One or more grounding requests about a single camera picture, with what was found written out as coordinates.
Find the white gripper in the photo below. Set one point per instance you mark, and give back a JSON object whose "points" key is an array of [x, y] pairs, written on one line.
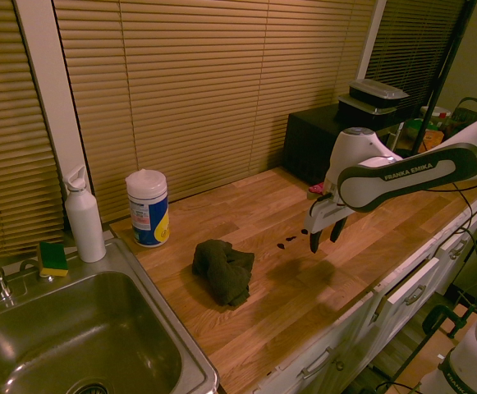
{"points": [[324, 213]]}

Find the dark green cloth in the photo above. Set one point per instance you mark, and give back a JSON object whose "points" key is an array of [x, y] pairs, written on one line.
{"points": [[223, 273]]}

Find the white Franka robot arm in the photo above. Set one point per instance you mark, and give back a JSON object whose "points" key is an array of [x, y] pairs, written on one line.
{"points": [[386, 184]]}

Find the black steel microwave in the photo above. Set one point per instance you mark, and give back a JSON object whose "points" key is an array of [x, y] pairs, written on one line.
{"points": [[308, 143]]}

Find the white open drawer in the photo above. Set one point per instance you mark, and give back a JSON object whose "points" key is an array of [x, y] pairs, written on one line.
{"points": [[410, 283]]}

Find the white kitchen cabinet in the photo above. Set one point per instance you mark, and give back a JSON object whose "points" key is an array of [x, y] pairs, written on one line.
{"points": [[345, 349]]}

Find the round cabinet knob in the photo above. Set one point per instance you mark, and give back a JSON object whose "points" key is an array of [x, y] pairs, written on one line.
{"points": [[339, 365]]}

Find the black lidded food container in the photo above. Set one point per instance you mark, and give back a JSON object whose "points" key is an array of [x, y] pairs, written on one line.
{"points": [[361, 110], [375, 92]]}

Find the orange box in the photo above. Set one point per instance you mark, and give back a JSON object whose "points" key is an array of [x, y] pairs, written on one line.
{"points": [[433, 139]]}

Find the black clamp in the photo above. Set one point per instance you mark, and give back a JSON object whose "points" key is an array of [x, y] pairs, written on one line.
{"points": [[447, 320]]}

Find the disinfecting wipes canister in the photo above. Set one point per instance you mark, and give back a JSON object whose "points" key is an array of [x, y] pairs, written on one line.
{"points": [[148, 209]]}

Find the wide tan window blind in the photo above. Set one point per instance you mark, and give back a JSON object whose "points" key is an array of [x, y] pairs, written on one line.
{"points": [[205, 94]]}

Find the dark shaded window blind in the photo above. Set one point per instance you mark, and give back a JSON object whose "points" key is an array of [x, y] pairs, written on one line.
{"points": [[410, 53]]}

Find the white water bottle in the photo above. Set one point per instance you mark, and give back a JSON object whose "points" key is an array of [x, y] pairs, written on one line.
{"points": [[84, 221]]}

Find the stainless steel sink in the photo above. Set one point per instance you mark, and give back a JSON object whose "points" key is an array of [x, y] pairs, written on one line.
{"points": [[74, 324]]}

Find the yellow green sponge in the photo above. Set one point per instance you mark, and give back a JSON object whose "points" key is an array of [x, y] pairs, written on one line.
{"points": [[52, 260]]}

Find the narrow tan window blind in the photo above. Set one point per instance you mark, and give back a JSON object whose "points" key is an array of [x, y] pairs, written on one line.
{"points": [[8, 156]]}

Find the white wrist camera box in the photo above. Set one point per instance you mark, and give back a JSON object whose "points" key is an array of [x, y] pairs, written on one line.
{"points": [[324, 193]]}

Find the black metal stand frame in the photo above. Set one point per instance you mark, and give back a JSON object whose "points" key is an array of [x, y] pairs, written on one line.
{"points": [[414, 361]]}

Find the black camera stand pole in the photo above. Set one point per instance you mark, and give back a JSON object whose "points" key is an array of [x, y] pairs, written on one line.
{"points": [[443, 78]]}

